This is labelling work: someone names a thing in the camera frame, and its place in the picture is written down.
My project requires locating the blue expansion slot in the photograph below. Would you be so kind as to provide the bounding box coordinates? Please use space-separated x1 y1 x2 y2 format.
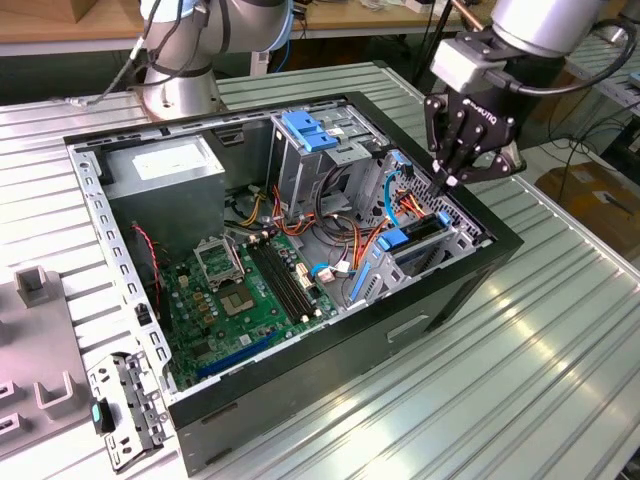
195 330 279 380

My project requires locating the black RAM slot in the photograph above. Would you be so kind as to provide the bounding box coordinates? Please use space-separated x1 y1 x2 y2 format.
260 240 310 320
248 243 298 325
266 238 316 318
254 242 304 323

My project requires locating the thick black camera cable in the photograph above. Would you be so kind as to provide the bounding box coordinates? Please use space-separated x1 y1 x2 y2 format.
487 19 636 97

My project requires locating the hard disk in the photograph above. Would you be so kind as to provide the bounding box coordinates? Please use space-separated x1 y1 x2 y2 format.
348 209 452 305

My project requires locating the black clip with teal tab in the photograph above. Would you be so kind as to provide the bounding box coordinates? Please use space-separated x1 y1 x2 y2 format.
89 397 116 435

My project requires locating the wooden desk white frame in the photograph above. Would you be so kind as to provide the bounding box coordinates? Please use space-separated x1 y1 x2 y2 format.
0 0 494 96

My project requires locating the metal card retention bracket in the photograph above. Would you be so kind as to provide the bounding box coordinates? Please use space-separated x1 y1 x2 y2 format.
87 349 171 474

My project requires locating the short blue wire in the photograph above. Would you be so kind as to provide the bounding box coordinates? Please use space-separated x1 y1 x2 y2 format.
309 262 357 282

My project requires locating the grey metal disk bay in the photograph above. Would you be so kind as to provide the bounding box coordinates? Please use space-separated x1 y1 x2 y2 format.
344 149 494 309

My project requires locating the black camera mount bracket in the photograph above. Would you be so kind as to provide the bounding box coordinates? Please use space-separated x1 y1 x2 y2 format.
454 28 516 64

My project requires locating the black cable with metal connector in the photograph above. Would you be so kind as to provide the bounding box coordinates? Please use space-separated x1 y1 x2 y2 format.
59 0 211 109

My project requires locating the multicoloured wire bundle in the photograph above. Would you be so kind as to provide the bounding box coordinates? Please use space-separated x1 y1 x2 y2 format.
224 183 396 271

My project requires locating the red fan wire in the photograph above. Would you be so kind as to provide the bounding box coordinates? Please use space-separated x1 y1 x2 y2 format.
130 223 165 307

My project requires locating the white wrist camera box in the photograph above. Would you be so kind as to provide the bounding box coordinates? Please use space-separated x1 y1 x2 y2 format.
430 37 506 94

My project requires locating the long blue data wire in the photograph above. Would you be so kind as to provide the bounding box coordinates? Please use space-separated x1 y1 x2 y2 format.
383 148 417 229

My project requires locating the grey power supply unit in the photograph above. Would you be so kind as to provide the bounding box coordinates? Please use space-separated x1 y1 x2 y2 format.
102 134 227 261

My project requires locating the brown cardboard box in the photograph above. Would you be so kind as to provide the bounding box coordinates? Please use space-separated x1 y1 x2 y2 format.
534 160 640 256

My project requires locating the metal slat side table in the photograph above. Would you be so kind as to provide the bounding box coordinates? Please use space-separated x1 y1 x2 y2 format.
519 34 640 146

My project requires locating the grey parts rack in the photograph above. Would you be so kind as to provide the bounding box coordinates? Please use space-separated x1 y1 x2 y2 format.
0 267 109 459

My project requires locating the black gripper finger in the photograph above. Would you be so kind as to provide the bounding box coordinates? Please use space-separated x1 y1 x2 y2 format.
443 141 528 190
423 93 485 197

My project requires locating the black open PC case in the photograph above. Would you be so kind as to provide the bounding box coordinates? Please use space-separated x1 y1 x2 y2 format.
63 90 525 477

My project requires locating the orange red power wire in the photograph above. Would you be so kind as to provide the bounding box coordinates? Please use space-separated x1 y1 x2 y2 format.
392 187 431 221

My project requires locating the green motherboard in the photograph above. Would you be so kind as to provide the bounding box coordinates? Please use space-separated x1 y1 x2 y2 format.
159 234 341 394

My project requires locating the blue plastic drive latch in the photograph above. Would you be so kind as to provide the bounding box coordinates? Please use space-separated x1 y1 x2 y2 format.
281 110 341 154

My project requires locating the metal socket cover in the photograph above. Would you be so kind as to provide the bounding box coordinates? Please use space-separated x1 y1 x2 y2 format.
193 237 247 290

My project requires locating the black tripod stand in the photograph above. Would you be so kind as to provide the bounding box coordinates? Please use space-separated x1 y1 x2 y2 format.
412 0 454 96

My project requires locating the grey optical drive cage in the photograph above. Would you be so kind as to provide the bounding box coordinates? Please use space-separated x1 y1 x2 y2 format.
267 102 391 216

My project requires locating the CPU socket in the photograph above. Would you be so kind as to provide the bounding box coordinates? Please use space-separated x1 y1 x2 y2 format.
215 283 257 319

